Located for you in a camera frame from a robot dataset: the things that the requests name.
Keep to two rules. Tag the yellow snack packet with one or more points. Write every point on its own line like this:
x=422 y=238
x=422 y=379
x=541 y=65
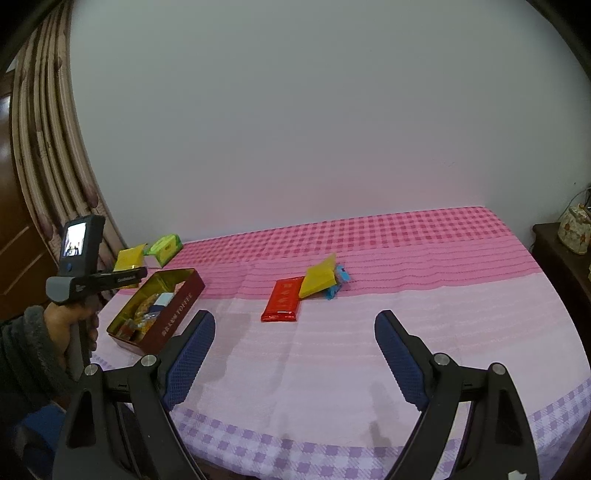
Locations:
x=318 y=277
x=129 y=258

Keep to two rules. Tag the person's left hand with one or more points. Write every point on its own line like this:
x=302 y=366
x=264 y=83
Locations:
x=57 y=323

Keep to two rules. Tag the dark wooden nightstand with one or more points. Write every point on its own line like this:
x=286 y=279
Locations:
x=554 y=265

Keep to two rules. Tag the red snack packet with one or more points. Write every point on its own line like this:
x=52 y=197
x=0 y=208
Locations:
x=281 y=300

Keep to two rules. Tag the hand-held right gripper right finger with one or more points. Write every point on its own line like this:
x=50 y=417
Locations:
x=399 y=360

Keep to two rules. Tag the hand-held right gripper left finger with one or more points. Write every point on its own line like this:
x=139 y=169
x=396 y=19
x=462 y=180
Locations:
x=189 y=364

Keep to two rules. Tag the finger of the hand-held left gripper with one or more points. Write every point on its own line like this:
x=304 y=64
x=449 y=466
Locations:
x=124 y=277

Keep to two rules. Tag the blue and white snack packet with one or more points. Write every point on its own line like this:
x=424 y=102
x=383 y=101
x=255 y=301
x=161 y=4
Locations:
x=162 y=300

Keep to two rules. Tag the person's left forearm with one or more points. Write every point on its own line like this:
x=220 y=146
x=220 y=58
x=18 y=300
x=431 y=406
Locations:
x=27 y=360

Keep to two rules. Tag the floral pouch bag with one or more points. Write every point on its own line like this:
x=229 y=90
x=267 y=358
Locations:
x=575 y=228

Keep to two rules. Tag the striped beige curtain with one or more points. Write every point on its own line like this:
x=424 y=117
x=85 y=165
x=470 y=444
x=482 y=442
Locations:
x=51 y=138

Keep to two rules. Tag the pink checked tablecloth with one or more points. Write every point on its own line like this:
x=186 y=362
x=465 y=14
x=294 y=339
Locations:
x=369 y=286

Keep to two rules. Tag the red tin box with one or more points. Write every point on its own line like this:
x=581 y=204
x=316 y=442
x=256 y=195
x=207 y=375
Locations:
x=171 y=318

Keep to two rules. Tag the small brown snack packet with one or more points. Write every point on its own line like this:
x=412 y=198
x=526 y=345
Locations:
x=127 y=330

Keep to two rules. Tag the blue chair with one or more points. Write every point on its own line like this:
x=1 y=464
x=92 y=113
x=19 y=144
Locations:
x=41 y=429

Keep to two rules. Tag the light blue snack packet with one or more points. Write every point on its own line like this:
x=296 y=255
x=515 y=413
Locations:
x=342 y=274

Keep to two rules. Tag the brown wooden door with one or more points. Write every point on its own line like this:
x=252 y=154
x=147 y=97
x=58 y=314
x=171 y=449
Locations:
x=18 y=240

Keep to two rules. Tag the brown patterned snack packet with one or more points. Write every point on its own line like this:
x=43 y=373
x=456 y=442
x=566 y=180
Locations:
x=147 y=324
x=143 y=307

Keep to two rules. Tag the green tissue box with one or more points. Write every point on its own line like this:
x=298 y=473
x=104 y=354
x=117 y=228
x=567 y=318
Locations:
x=164 y=244

